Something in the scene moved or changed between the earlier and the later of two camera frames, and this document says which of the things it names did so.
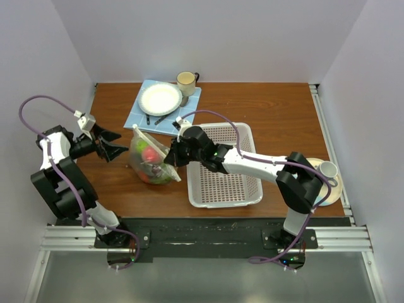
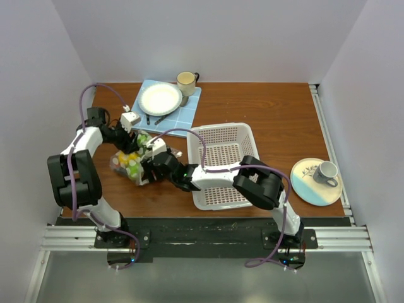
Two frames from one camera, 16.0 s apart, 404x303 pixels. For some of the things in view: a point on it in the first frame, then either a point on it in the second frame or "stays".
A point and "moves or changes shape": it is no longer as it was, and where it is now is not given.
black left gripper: (107, 151) -> (129, 144)
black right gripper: (173, 158) -> (148, 166)
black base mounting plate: (204, 240) stays
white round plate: (160, 100) stays
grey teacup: (329, 170) stays
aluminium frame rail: (328, 238) stays
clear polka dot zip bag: (147, 155) moves or changes shape
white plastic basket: (210, 188) stays
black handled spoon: (184, 103) stays
